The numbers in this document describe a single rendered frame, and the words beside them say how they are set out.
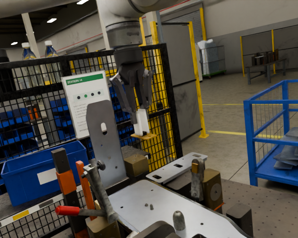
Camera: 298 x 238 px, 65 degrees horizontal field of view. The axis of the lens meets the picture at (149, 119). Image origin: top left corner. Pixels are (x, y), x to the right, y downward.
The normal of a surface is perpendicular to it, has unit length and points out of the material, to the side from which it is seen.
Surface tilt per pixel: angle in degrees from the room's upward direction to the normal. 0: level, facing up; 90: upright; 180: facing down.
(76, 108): 90
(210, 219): 0
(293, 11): 90
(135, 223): 0
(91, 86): 90
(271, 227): 0
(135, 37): 90
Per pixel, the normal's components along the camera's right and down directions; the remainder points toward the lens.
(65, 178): 0.59, 0.08
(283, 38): -0.68, 0.28
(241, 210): -0.17, -0.96
